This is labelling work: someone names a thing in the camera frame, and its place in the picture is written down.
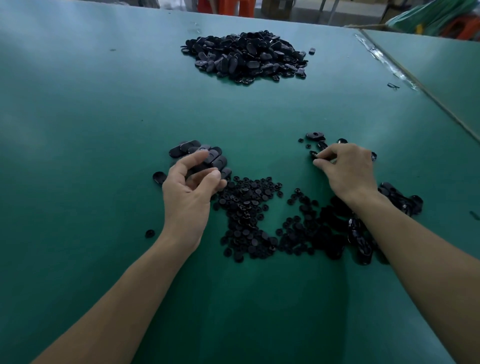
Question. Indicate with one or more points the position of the lone black ring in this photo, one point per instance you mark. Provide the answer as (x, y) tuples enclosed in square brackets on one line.
[(150, 233)]

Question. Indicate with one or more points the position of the lone black oval shell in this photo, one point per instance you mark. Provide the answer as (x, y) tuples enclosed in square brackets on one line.
[(159, 178)]

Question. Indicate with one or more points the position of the person's left hand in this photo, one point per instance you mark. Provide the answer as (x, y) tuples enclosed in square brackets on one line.
[(187, 206)]

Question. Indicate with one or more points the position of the person's right forearm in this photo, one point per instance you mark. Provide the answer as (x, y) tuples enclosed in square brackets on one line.
[(427, 270)]

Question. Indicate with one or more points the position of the small black plastic scrap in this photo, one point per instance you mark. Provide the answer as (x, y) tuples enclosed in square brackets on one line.
[(393, 85)]

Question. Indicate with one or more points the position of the red plastic stool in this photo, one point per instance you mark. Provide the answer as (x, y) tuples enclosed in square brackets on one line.
[(463, 27), (206, 4), (238, 6)]

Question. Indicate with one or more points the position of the person's left forearm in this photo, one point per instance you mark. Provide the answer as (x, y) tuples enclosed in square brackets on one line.
[(112, 311)]

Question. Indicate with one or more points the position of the green striped bag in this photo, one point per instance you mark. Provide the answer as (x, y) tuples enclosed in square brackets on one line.
[(431, 16)]

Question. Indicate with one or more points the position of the pile of small black buttons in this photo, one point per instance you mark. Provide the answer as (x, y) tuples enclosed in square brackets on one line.
[(251, 214)]

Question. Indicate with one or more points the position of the pile of black oval shells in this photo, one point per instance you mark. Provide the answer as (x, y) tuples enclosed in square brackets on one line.
[(401, 199)]

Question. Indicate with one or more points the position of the small open cardboard box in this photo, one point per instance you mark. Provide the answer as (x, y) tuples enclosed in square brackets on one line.
[(278, 7)]

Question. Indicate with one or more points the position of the person's right hand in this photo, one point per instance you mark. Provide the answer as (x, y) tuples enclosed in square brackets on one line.
[(349, 172)]

